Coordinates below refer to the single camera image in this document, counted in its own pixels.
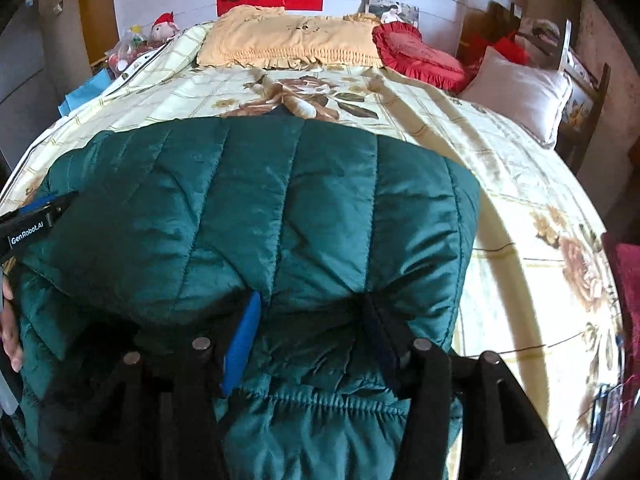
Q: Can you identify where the green quilted puffer jacket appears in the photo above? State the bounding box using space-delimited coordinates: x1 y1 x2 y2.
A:
1 114 480 479

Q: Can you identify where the person left hand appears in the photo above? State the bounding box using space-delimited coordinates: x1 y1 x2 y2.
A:
1 275 24 373

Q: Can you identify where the dark booklet on bed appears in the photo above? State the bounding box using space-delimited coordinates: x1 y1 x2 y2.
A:
589 384 623 463

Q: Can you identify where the grey refrigerator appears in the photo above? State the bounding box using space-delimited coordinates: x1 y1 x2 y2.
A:
1 0 60 169

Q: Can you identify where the blue bag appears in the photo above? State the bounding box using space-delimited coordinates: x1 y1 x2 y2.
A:
58 68 112 117

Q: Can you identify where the floral cream bedspread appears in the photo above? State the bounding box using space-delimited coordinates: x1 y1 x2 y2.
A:
1 25 622 479

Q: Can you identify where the crimson velvet blanket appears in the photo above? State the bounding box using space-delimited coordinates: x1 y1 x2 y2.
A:
602 233 640 411

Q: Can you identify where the pig plush toy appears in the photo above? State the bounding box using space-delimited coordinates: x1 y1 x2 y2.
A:
148 12 180 47

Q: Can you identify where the yellow ruffled pillow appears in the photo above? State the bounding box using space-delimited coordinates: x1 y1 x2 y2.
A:
198 4 383 70

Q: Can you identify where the white pillow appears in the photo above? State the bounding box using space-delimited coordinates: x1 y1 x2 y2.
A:
459 47 572 148

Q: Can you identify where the wooden chair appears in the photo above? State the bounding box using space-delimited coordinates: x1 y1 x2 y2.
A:
488 1 611 174

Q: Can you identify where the red ruffled cushion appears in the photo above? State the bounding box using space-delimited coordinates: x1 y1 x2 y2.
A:
372 22 471 93

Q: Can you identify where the framed photo on wall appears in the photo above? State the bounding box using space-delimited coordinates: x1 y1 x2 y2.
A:
360 0 420 27

